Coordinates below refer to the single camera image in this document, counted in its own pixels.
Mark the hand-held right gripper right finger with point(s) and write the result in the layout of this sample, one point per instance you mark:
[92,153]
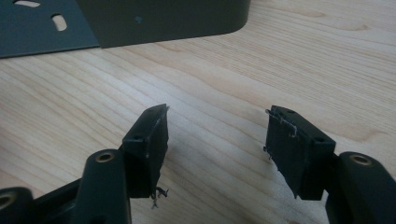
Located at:
[295,155]

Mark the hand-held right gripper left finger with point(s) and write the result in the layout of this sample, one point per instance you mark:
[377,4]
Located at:
[146,155]

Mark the black metal corner shelf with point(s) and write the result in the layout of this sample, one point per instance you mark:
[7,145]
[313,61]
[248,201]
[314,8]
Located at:
[155,25]

